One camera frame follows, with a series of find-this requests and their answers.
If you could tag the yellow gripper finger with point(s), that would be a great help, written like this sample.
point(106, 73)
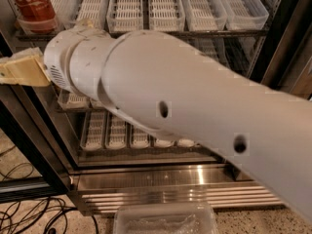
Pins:
point(24, 68)

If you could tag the red coca-cola can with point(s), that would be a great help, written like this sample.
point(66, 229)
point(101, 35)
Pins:
point(32, 4)

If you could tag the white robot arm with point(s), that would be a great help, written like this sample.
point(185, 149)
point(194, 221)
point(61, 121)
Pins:
point(171, 90)

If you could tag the open fridge glass door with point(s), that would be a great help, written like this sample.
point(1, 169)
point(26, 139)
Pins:
point(23, 119)

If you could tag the clear plastic bin on floor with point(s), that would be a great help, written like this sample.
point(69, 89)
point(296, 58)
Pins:
point(172, 218)

